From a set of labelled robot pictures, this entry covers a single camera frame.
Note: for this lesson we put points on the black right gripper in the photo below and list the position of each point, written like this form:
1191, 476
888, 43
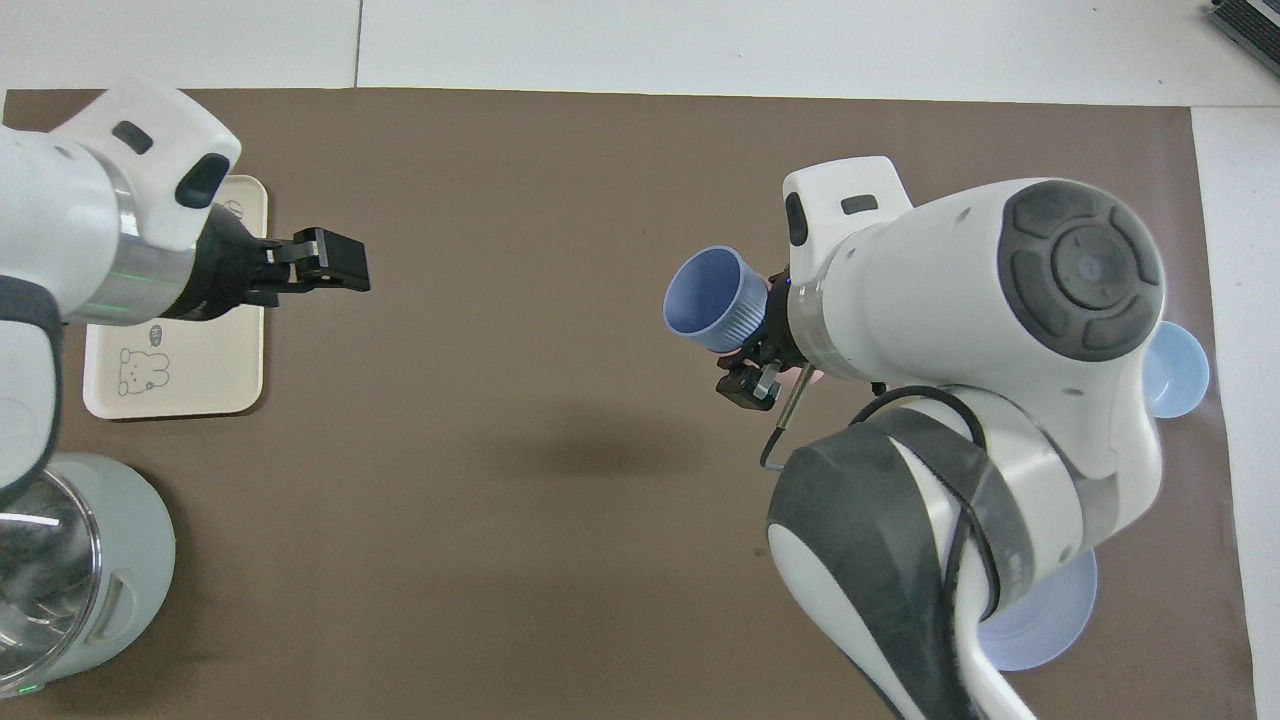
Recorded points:
778, 320

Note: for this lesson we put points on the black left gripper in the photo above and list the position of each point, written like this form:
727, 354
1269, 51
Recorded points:
230, 270

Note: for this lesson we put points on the blue ribbed cup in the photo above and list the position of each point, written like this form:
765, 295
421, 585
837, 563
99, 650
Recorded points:
705, 295

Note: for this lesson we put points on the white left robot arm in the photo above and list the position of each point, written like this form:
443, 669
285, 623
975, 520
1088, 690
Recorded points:
50, 220

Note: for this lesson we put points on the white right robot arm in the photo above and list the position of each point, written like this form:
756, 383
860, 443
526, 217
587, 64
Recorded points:
950, 270

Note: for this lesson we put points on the cream tray with bear print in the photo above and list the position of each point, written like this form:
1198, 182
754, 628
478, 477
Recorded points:
200, 360

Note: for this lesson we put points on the brown table mat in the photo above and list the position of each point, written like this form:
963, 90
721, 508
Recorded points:
500, 550

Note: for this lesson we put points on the pale green cooking pot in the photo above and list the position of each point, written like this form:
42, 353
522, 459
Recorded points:
140, 540

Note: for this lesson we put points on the blue plate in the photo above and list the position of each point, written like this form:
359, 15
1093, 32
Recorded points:
1050, 620

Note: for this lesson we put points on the glass pot lid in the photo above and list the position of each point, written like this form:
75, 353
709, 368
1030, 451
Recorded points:
50, 580

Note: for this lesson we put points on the light blue bowl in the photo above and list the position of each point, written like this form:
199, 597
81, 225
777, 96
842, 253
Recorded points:
1182, 370

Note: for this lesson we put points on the dark grey device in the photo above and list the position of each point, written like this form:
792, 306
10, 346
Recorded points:
1255, 20

